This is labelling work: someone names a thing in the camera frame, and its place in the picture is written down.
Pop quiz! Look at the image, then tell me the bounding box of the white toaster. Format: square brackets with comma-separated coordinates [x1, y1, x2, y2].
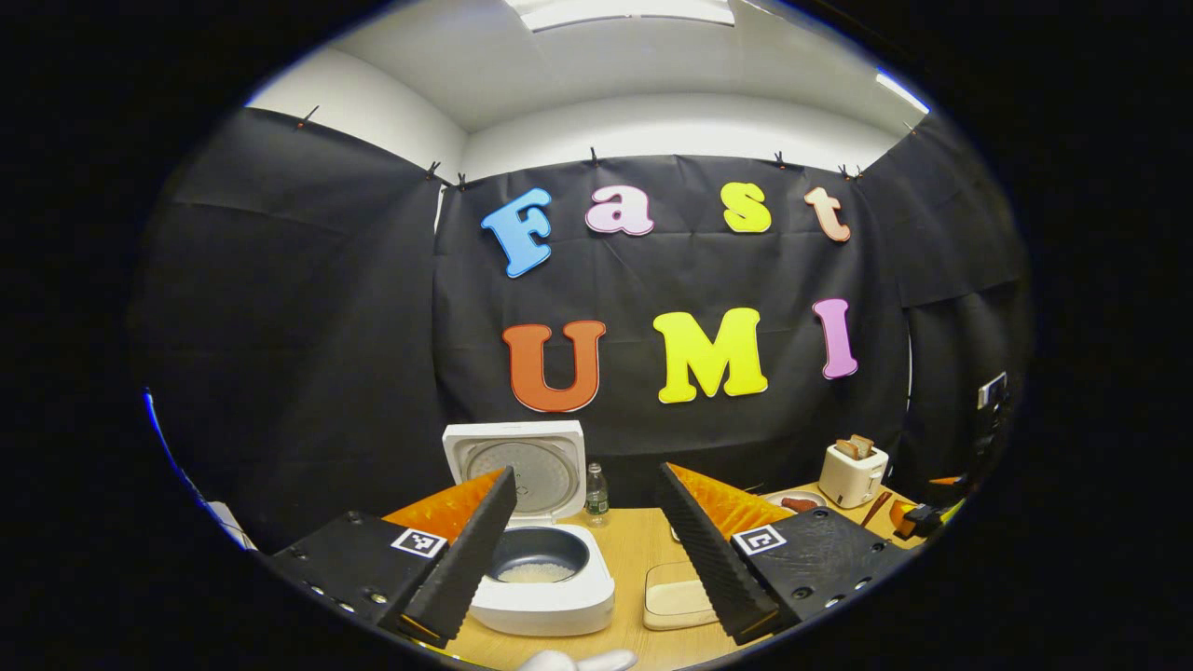
[818, 444, 889, 509]

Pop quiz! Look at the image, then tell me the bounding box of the clear rice container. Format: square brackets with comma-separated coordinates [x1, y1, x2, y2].
[643, 561, 720, 632]

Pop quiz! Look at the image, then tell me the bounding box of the white rice cooker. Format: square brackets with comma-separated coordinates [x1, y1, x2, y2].
[442, 420, 616, 637]

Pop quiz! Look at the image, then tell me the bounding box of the clear plastic water bottle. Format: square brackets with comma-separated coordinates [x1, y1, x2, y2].
[584, 463, 610, 527]

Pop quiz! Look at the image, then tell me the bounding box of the ceiling light panel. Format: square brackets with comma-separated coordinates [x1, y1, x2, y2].
[503, 0, 737, 34]
[874, 70, 933, 115]

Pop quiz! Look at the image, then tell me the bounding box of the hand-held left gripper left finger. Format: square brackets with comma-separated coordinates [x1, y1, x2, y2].
[266, 466, 518, 650]

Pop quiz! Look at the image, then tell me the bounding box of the heap of white rice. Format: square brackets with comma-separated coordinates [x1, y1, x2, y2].
[499, 562, 577, 585]

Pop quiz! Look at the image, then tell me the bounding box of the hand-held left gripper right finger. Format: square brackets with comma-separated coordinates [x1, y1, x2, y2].
[657, 462, 919, 646]

